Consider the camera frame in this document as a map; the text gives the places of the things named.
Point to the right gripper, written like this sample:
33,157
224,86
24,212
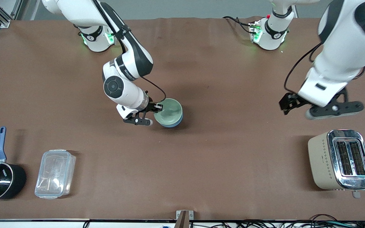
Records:
151,107

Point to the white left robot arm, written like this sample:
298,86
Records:
344,47

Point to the blue bowl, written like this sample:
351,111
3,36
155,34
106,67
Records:
171,125

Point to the clear plastic food container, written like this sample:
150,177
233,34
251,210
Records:
54,174

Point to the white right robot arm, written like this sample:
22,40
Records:
128,91

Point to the aluminium extrusion frame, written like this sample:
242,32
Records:
3,22

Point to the green bowl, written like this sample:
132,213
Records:
169,112

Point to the grey metal bracket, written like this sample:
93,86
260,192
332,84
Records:
191,214

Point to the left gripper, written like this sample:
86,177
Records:
291,100

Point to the cream and chrome toaster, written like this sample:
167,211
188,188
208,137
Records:
322,161

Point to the brown table mat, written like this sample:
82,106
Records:
233,142

